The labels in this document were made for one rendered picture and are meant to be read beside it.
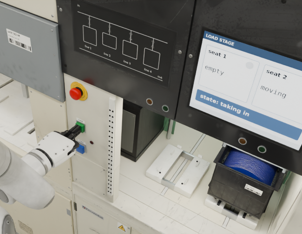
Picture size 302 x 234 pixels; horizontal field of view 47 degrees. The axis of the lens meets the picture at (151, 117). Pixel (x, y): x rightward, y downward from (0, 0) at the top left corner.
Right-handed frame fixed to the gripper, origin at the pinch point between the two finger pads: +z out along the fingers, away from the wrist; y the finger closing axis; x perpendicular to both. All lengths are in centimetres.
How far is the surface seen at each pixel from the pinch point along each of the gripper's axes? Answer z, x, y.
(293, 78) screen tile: 2, 44, 58
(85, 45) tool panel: 2.5, 32.6, 3.6
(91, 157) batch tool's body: 3.1, -13.1, 4.1
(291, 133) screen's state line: 2, 31, 62
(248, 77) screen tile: 2, 41, 49
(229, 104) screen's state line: 2, 32, 47
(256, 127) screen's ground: 2, 28, 54
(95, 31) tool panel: 2.5, 38.0, 7.2
